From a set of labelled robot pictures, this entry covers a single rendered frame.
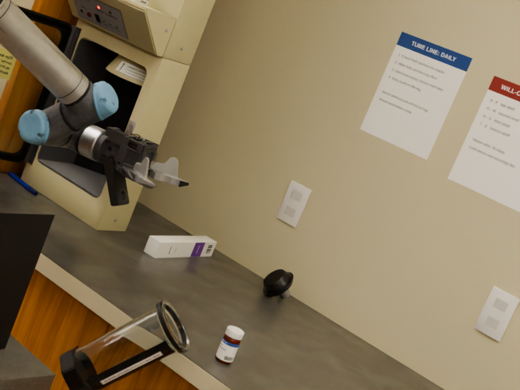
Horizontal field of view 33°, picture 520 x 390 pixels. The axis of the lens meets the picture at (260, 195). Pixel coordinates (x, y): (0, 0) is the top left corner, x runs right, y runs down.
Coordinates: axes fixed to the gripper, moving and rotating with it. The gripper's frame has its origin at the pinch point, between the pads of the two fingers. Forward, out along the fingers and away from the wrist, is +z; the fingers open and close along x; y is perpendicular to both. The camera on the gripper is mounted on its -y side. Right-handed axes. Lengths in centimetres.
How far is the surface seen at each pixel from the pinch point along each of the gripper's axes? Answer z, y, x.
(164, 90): -23.6, 16.4, 24.6
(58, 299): -11.7, -30.4, -11.9
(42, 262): -17.1, -23.9, -13.7
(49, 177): -47, -17, 23
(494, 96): 49, 43, 50
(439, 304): 57, -10, 47
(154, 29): -25.2, 30.2, 13.7
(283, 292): 19, -23, 42
